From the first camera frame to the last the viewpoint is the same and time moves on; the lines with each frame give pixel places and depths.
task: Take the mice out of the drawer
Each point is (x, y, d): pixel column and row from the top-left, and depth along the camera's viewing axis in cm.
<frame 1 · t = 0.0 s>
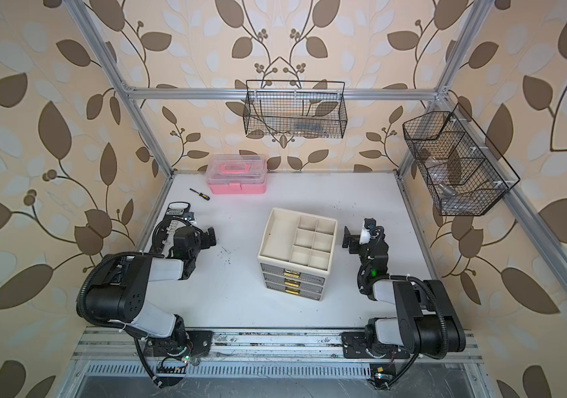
left hand: (193, 227, 95), fingers open
right hand: (359, 228, 90), fingers open
beige drawer organizer: (295, 253, 70), point 25 cm above the table
pink plastic toolbox: (237, 174, 113), point 8 cm above the table
yellow black screwdriver: (201, 194, 114), on the table
grey top drawer: (283, 272, 70), point 21 cm above the table
grey lower drawer: (296, 290, 80), point 7 cm above the table

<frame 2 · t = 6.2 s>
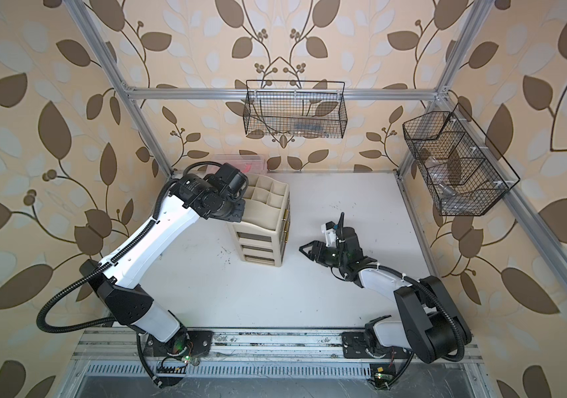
left hand: (230, 209, 75), fingers closed
right hand: (303, 251, 86), fingers open
beige drawer organizer: (262, 235, 75), point 23 cm above the table
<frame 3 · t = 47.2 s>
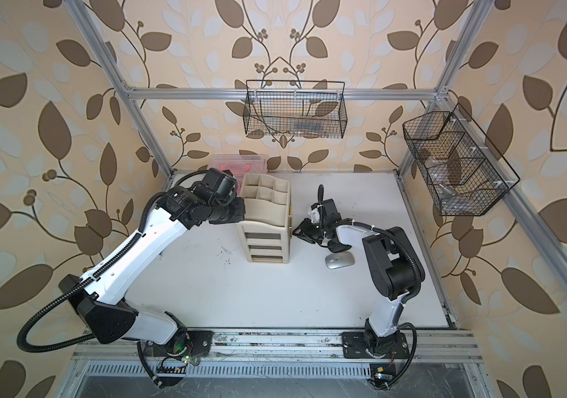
left hand: (241, 209, 74), fingers closed
right hand: (294, 234, 94), fingers open
silver computer mouse: (340, 259, 93), point 2 cm above the table
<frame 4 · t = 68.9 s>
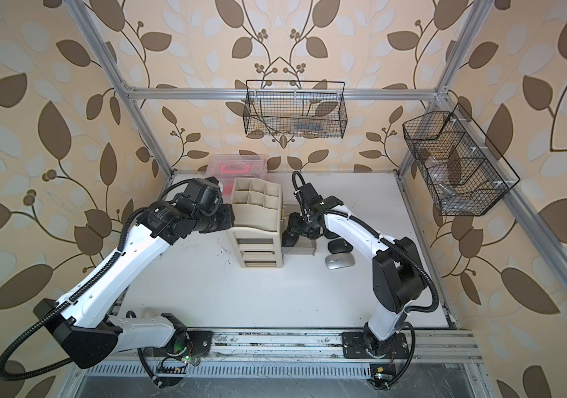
left hand: (232, 214, 72), fingers closed
right hand: (293, 231, 87), fingers open
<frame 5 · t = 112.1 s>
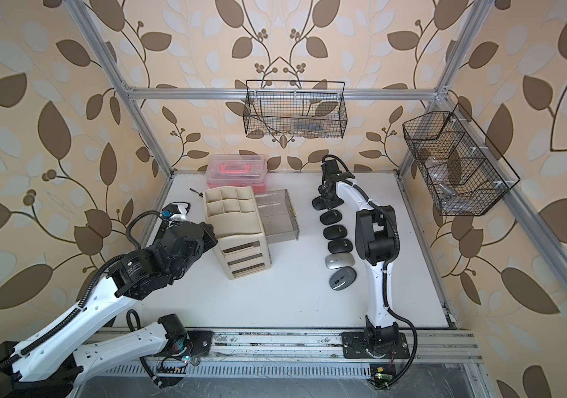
left hand: (211, 225, 69), fingers closed
right hand: (324, 196, 104), fingers open
beige drawer organizer: (234, 214, 77), point 26 cm above the table
grey top drawer: (278, 215, 93), point 12 cm above the table
black computer mouse: (336, 231, 101), point 2 cm above the table
black computer mouse 2: (331, 217, 104), point 3 cm above the table
dark grey computer mouse: (342, 279, 87), point 3 cm above the table
